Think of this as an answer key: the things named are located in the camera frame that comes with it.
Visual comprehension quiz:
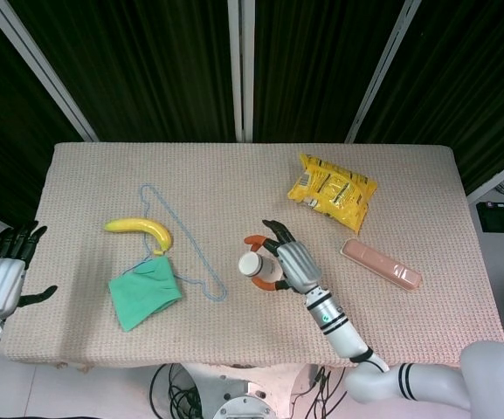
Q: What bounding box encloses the dark curtain panel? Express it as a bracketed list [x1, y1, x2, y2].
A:
[253, 0, 408, 143]
[0, 0, 87, 230]
[9, 0, 238, 143]
[356, 0, 504, 196]

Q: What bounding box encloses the green cloth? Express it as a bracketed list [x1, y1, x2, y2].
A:
[107, 256, 184, 333]

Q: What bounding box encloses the beige waffle tablecloth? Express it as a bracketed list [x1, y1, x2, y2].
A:
[4, 141, 504, 367]

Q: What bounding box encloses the black cable bundle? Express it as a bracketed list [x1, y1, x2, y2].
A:
[148, 364, 207, 419]
[307, 365, 349, 419]

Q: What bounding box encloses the pink oblong plastic case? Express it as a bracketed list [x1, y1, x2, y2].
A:
[341, 237, 423, 291]

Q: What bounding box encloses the yellow snack bag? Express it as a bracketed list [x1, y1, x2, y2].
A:
[287, 153, 378, 235]

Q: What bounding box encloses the white robot torso base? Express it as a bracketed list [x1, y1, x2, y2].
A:
[181, 364, 321, 419]

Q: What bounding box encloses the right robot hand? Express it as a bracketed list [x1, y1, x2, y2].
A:
[243, 219, 323, 298]

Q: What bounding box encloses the yellow banana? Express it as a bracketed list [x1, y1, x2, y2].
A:
[104, 216, 173, 257]

